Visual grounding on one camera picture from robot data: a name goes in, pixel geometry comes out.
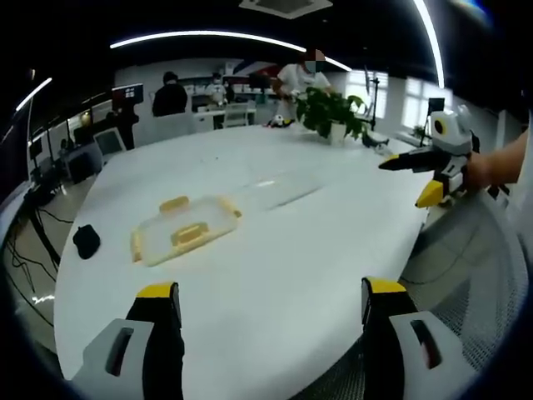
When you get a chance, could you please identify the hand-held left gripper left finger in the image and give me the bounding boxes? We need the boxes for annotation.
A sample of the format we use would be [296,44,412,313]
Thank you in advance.
[68,281,185,400]

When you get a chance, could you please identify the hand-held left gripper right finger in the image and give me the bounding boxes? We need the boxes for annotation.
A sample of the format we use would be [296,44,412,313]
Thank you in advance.
[360,275,476,400]

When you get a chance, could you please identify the clear container lid yellow latches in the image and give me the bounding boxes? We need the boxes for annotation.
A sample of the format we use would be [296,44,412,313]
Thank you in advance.
[130,193,244,268]

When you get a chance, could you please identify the person's right hand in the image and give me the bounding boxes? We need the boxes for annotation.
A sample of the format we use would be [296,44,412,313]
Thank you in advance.
[462,150,503,193]

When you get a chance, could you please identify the small black table object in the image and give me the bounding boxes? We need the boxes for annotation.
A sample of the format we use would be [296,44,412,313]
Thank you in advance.
[361,133,391,150]

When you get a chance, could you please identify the white mesh office chair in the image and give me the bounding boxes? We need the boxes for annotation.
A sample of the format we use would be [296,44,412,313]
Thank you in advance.
[306,189,528,400]

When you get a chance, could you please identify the black tripod stand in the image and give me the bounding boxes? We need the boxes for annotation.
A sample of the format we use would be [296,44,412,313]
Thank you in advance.
[363,65,391,131]

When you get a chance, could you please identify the curved ceiling light strip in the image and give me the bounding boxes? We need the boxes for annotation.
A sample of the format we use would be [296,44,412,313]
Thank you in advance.
[109,29,354,73]
[15,76,54,113]
[412,0,446,89]

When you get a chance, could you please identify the green potted plant white pot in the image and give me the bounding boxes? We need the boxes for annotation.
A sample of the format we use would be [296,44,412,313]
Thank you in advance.
[294,86,371,146]

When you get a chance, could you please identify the black cloth pouch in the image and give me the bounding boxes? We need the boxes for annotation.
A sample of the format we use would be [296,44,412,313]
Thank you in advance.
[72,224,102,261]

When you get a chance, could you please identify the ceiling air vent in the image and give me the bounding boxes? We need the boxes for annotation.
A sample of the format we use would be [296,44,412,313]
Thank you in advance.
[238,0,335,20]

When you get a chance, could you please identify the black floor cables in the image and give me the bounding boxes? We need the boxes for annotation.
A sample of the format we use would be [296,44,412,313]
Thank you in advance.
[2,199,62,305]

